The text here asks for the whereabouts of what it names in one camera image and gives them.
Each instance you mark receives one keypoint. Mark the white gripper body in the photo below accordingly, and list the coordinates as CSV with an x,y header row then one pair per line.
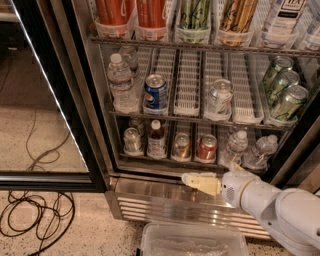
x,y
237,187

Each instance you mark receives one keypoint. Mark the red coke can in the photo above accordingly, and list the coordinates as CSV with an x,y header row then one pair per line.
x,y
207,147

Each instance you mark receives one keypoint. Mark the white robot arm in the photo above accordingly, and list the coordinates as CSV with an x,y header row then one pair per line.
x,y
290,216

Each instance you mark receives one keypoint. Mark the upright water bottle bottom shelf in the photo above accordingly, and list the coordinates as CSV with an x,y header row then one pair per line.
x,y
234,148

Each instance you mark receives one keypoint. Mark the gold brown can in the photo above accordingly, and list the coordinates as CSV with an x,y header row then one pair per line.
x,y
181,146

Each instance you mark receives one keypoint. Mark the white silver soda can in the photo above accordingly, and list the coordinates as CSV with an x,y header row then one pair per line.
x,y
219,96

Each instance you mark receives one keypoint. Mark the front green soda can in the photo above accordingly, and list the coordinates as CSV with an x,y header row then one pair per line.
x,y
289,103

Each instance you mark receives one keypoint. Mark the blue pepsi can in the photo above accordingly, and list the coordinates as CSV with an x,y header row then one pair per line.
x,y
155,92

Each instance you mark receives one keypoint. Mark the middle green soda can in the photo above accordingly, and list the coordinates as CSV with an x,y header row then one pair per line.
x,y
283,80

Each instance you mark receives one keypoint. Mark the front water bottle middle shelf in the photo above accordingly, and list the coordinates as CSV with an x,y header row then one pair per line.
x,y
122,85

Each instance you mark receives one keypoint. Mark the green can top shelf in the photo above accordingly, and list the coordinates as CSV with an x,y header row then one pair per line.
x,y
193,21

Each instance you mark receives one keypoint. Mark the rear water bottle middle shelf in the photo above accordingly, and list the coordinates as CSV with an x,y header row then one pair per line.
x,y
130,57

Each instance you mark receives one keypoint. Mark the white tea can top shelf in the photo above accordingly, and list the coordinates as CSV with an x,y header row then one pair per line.
x,y
281,21

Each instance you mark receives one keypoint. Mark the glass fridge door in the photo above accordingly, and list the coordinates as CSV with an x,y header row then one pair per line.
x,y
47,139

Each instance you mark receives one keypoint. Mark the tilted water bottle bottom right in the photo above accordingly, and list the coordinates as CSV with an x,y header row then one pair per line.
x,y
257,156

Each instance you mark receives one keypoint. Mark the brown tea bottle white cap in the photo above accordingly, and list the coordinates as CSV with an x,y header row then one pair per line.
x,y
156,140

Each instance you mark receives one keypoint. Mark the clear plastic bin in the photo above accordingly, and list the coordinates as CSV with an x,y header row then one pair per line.
x,y
167,239

